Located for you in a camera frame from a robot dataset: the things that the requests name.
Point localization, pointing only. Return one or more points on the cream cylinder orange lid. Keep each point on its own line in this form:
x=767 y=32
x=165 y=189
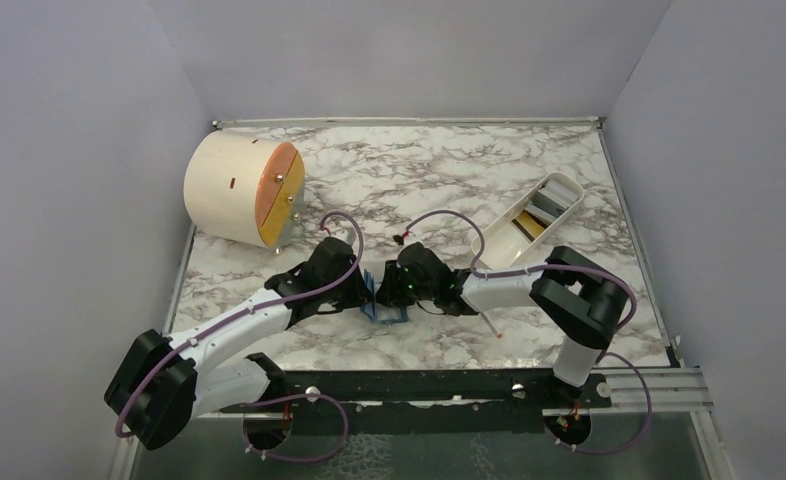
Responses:
x=245 y=189

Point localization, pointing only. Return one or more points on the grey card stack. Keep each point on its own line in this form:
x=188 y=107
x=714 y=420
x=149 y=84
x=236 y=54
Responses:
x=550 y=201

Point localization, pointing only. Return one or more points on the cream oblong plastic tray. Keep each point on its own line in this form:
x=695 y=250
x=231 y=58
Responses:
x=514 y=236

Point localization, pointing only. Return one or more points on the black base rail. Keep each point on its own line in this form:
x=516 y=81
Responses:
x=399 y=402

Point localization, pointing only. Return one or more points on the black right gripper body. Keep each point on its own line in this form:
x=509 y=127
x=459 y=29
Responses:
x=402 y=291

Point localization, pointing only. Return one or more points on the blue card holder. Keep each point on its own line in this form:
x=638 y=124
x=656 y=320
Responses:
x=377 y=313

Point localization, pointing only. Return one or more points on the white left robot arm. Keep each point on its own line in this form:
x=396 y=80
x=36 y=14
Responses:
x=163 y=382

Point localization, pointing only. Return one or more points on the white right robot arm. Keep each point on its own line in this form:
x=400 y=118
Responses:
x=588 y=303

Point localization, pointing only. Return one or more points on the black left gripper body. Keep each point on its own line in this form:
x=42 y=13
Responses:
x=347 y=294

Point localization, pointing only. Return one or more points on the orange capped white marker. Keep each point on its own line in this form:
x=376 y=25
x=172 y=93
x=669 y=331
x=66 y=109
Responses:
x=493 y=330

